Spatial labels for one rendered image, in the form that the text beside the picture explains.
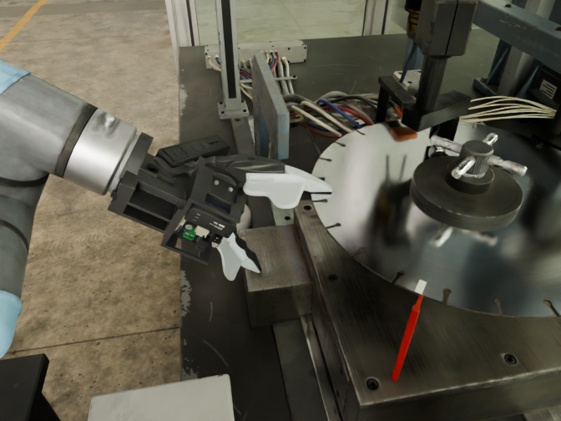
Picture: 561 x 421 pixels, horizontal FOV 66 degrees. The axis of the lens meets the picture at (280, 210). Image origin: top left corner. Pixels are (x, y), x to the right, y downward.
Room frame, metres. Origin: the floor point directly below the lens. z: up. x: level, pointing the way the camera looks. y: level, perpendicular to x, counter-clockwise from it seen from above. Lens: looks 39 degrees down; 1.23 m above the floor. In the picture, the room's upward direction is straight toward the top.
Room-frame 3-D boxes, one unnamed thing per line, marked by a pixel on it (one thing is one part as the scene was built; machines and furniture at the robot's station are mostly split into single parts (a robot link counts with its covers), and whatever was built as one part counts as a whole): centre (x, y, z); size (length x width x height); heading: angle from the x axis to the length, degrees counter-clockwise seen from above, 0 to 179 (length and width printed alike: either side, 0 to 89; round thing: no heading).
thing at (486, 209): (0.38, -0.20, 0.96); 0.11 x 0.11 x 0.03
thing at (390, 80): (0.57, -0.16, 0.95); 0.10 x 0.03 x 0.07; 10
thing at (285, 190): (0.36, -0.01, 0.96); 0.09 x 0.06 x 0.03; 90
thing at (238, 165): (0.38, 0.04, 0.97); 0.09 x 0.02 x 0.05; 90
